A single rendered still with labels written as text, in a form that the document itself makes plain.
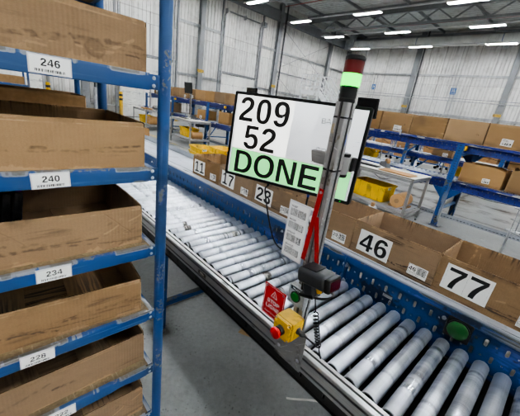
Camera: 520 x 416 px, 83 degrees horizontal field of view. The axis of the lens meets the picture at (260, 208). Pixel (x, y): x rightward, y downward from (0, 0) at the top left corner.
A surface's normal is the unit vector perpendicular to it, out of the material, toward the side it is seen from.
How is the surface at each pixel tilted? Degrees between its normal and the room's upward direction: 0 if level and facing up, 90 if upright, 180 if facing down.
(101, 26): 91
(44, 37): 92
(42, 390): 91
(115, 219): 90
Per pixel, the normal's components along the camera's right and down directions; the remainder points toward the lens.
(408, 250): -0.73, 0.14
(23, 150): 0.65, 0.36
